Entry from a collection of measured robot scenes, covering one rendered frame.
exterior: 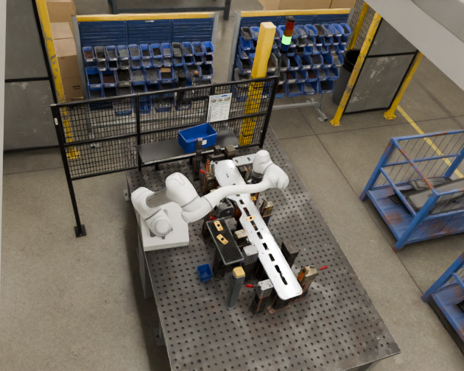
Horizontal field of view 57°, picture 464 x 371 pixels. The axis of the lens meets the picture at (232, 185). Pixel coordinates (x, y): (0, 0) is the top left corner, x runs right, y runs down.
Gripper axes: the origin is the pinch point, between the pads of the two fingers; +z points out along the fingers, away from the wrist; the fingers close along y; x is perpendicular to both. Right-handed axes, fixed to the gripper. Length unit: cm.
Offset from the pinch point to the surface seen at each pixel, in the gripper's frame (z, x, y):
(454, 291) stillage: 115, -62, 208
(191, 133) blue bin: 26, 92, -27
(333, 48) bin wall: 40, 233, 177
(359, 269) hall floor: 133, -16, 133
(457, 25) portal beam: -207, -124, -36
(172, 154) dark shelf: 31, 74, -47
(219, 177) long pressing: 33, 44, -11
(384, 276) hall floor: 132, -28, 156
